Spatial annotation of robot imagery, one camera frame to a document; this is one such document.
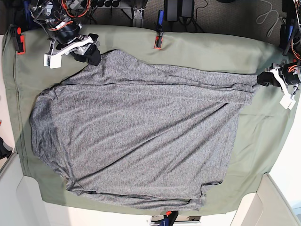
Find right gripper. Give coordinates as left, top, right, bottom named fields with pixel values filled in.
left=47, top=21, right=101, bottom=66

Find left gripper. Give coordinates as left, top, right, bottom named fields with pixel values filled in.
left=257, top=62, right=301, bottom=86

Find grey heathered T-shirt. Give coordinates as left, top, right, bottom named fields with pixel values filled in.
left=29, top=50, right=257, bottom=210

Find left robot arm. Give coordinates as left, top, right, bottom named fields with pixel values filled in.
left=257, top=0, right=301, bottom=89

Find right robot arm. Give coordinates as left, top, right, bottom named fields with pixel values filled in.
left=28, top=0, right=101, bottom=69

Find left red black clamp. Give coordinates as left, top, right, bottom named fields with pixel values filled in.
left=10, top=25, right=25, bottom=55

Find top centre red clamp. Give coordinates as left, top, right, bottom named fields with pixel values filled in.
left=154, top=10, right=164, bottom=49

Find black power adapter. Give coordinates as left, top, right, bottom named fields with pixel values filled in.
left=164, top=0, right=195, bottom=22

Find bottom red blue clamp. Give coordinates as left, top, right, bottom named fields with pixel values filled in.
left=159, top=211, right=179, bottom=226

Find aluminium frame bracket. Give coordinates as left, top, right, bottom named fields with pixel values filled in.
left=132, top=8, right=145, bottom=28

